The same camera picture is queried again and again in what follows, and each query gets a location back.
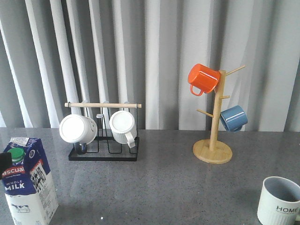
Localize blue mug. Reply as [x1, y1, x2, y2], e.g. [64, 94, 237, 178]
[220, 105, 248, 133]

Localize black wire mug rack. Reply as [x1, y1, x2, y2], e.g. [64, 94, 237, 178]
[65, 102, 142, 161]

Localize grey pleated curtain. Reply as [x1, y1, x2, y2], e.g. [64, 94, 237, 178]
[0, 0, 300, 131]

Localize blue white milk carton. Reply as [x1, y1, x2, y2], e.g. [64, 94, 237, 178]
[1, 137, 59, 225]

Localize wooden mug tree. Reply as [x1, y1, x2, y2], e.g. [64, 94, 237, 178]
[193, 65, 246, 164]

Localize white HOME mug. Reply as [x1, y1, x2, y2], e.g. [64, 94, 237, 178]
[257, 176, 300, 225]

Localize orange mug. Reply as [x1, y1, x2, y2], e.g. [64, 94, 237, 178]
[188, 64, 221, 96]

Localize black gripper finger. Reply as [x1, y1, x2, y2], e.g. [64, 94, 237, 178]
[0, 152, 12, 179]

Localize white smiley mug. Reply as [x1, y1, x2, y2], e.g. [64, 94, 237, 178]
[59, 114, 98, 144]

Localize white ribbed mug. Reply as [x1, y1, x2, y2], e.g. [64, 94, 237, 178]
[109, 111, 137, 148]

